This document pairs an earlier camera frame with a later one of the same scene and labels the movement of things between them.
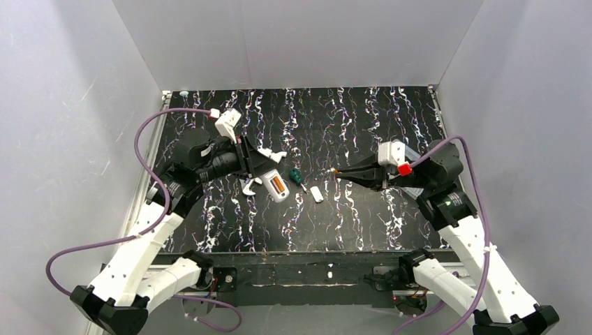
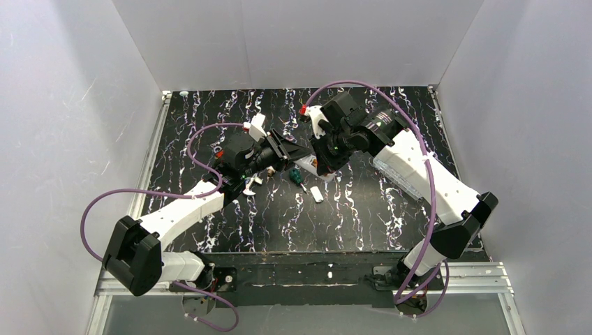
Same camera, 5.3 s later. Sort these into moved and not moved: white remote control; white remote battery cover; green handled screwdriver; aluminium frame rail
Moved: white remote control
Not moved: white remote battery cover; aluminium frame rail; green handled screwdriver
